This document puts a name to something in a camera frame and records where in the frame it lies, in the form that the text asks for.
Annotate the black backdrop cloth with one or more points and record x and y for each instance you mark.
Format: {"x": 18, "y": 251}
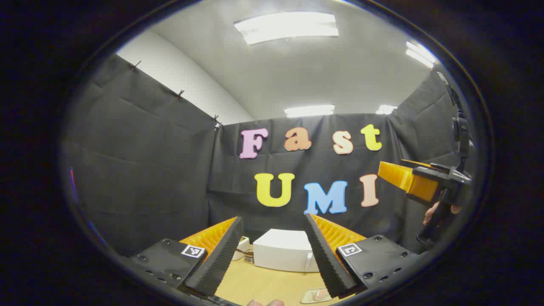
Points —
{"x": 148, "y": 170}

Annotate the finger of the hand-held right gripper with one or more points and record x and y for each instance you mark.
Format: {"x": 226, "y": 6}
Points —
{"x": 408, "y": 180}

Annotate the white microwave oven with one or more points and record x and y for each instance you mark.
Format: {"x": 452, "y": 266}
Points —
{"x": 282, "y": 253}

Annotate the ceiling light panel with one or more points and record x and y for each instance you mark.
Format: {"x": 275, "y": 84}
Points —
{"x": 309, "y": 111}
{"x": 420, "y": 54}
{"x": 287, "y": 27}
{"x": 386, "y": 109}

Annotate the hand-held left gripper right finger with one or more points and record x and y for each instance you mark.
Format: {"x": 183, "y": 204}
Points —
{"x": 325, "y": 259}

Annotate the white toaster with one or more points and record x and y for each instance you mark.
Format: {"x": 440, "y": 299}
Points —
{"x": 241, "y": 246}

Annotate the white square plate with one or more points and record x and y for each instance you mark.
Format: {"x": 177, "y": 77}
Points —
{"x": 308, "y": 297}

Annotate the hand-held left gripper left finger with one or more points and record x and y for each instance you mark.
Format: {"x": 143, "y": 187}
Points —
{"x": 221, "y": 259}

